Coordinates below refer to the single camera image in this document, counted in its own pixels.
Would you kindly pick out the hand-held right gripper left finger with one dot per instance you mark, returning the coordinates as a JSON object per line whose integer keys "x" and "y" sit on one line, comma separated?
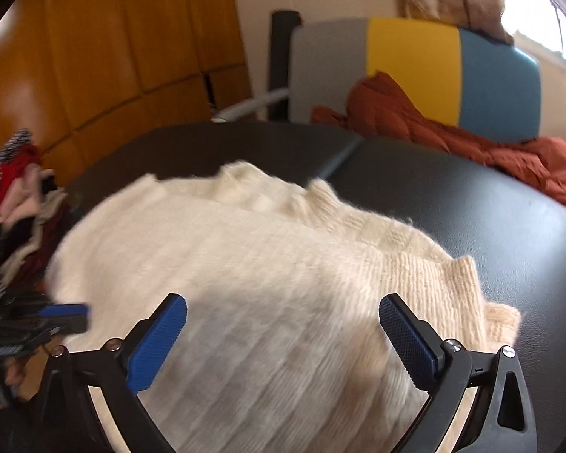
{"x": 158, "y": 339}

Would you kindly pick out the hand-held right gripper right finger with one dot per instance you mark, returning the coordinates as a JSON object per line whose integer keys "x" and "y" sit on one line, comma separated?
{"x": 405, "y": 339}

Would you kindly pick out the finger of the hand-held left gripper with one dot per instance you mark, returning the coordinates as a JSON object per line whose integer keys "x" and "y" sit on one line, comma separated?
{"x": 66, "y": 314}

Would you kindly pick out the cream knit sweater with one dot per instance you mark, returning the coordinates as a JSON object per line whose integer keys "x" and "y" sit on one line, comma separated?
{"x": 264, "y": 269}

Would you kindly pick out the pile of mixed clothes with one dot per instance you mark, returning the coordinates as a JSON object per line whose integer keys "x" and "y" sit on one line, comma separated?
{"x": 19, "y": 184}

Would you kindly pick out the person's left hand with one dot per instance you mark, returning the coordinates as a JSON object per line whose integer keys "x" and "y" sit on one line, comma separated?
{"x": 13, "y": 373}

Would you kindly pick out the rust red down jacket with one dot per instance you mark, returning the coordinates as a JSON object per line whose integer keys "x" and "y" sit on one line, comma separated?
{"x": 405, "y": 113}

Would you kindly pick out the wooden wardrobe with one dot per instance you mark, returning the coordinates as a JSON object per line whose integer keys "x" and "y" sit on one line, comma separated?
{"x": 122, "y": 33}

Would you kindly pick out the grey yellow blue armchair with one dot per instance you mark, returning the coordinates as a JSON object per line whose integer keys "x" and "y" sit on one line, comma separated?
{"x": 405, "y": 52}

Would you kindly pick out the black rolled mat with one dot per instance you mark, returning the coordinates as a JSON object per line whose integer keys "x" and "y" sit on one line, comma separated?
{"x": 280, "y": 56}

